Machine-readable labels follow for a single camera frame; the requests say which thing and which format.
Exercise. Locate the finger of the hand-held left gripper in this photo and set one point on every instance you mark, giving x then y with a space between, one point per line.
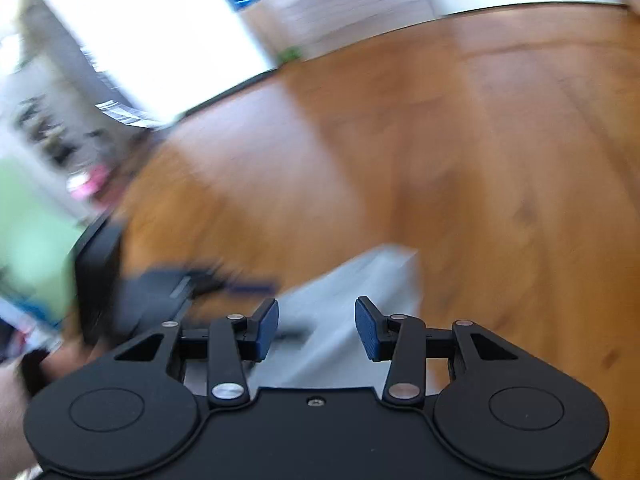
240 286

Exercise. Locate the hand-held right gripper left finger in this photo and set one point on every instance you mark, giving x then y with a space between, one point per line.
266 332

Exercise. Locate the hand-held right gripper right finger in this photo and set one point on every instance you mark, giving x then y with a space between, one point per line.
367 330

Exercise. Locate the grey face print t-shirt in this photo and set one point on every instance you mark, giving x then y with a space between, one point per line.
340 280

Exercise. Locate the person's left forearm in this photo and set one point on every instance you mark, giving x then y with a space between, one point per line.
12 410

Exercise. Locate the person's left hand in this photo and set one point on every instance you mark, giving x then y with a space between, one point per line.
75 357

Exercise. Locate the green cloth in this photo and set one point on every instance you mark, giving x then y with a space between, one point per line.
30 240

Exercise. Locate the pink object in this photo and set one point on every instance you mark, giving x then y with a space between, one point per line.
90 182

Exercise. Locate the black wristband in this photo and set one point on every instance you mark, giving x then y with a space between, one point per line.
34 372

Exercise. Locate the white shelf unit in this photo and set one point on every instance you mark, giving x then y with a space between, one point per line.
45 110

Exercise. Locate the small green object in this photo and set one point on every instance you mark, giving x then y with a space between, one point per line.
290 54

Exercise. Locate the white door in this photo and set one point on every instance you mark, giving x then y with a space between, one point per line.
150 35

